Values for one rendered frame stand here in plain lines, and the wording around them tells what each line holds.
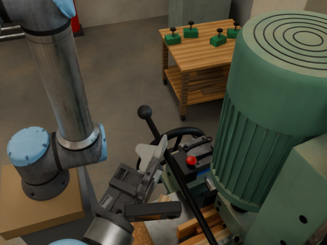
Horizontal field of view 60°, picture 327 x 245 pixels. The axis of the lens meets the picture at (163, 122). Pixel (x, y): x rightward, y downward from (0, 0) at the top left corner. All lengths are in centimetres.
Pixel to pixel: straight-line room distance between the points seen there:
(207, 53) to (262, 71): 177
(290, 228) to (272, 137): 14
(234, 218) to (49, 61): 58
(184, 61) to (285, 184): 166
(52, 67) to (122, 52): 236
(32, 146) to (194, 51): 140
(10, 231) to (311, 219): 107
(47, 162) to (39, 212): 24
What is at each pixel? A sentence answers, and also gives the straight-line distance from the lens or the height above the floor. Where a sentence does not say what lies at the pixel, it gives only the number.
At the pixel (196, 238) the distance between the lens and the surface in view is 77.
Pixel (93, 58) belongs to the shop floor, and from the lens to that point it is 308.
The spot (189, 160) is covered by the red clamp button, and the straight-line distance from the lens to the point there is 78.
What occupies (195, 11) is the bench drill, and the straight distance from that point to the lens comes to 283.
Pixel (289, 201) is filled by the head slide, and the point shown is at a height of 130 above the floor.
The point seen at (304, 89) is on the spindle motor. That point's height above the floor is 145.
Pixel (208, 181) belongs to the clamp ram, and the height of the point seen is 96.
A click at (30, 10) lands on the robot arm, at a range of 69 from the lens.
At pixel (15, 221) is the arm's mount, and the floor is 62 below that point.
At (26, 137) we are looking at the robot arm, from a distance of 112.
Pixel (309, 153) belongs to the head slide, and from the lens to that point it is 38.
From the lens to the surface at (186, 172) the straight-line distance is 78.
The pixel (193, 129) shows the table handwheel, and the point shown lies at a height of 93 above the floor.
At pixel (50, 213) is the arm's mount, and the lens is 124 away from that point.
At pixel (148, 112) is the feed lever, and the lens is 65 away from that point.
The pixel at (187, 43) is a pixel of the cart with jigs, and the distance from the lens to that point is 221.
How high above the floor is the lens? 166
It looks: 46 degrees down
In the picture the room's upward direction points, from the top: straight up
